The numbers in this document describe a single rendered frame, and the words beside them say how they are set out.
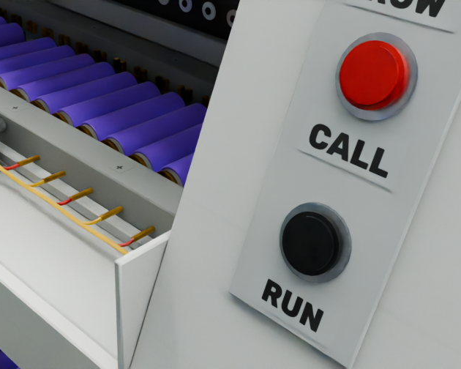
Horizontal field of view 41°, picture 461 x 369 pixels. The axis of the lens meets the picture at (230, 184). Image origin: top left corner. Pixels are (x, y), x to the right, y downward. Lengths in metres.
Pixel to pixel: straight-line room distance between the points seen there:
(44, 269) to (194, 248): 0.09
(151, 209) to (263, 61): 0.11
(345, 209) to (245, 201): 0.03
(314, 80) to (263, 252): 0.05
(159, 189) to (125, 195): 0.02
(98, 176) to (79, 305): 0.06
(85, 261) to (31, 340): 0.04
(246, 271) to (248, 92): 0.05
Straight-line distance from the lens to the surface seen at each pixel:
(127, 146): 0.31
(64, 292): 0.25
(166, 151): 0.30
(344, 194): 0.15
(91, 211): 0.28
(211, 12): 0.40
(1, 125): 0.33
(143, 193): 0.26
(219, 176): 0.18
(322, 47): 0.16
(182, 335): 0.19
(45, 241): 0.28
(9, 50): 0.44
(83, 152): 0.29
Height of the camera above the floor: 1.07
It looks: 15 degrees down
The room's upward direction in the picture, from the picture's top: 18 degrees clockwise
